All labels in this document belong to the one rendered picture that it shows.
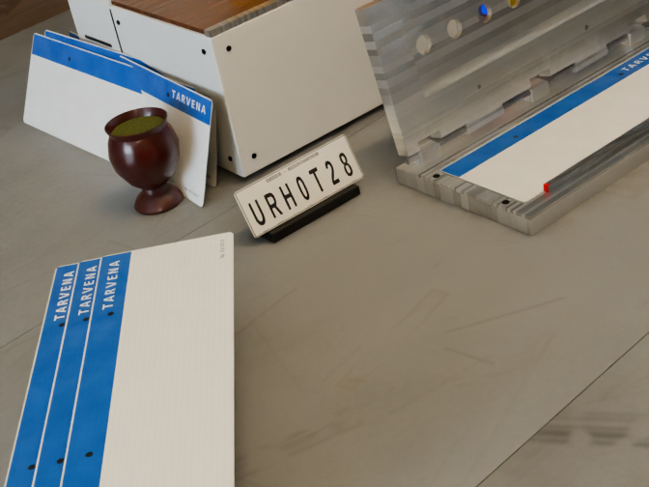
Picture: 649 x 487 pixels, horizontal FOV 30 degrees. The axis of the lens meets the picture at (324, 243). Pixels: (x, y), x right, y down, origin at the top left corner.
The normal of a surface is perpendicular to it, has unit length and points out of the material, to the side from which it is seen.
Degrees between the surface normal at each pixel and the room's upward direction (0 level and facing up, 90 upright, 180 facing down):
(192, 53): 90
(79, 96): 63
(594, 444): 0
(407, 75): 79
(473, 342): 0
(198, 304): 0
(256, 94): 90
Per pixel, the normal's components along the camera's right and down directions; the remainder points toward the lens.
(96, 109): -0.74, 0.03
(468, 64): 0.58, 0.13
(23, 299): -0.18, -0.84
